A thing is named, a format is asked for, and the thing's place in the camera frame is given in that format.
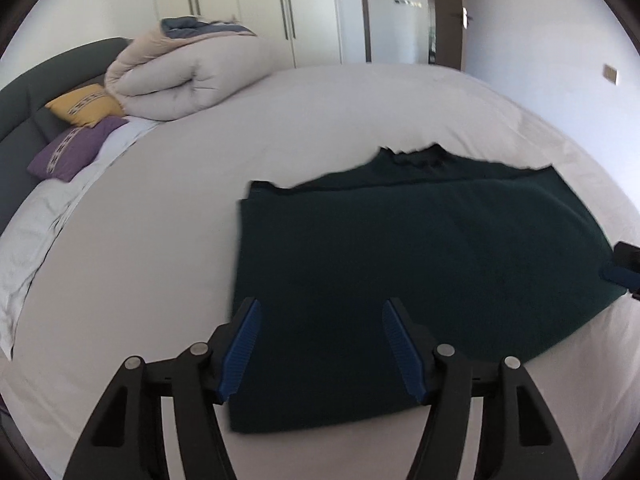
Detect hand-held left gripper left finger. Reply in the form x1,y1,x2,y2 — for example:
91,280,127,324
62,297,262,480

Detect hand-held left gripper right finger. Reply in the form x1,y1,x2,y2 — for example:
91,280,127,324
381,297,581,480

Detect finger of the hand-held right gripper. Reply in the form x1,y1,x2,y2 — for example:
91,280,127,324
601,265,640,303
614,241,640,267

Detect dark green sweater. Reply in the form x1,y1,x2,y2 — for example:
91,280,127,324
227,143,632,435

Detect white bed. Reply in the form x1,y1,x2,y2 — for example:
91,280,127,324
0,62,640,480

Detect white wrinkled pillow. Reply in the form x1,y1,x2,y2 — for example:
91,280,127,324
0,115,161,361

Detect purple patterned pillow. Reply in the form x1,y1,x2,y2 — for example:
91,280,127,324
27,116,130,182

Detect rolled beige duvet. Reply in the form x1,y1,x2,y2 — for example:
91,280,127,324
104,17,273,122

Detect yellow patterned pillow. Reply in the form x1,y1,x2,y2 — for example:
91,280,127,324
45,84,126,128

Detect grey padded headboard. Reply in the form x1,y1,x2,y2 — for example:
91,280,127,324
0,36,133,221

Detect white wardrobe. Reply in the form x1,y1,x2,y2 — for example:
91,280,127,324
150,0,368,68

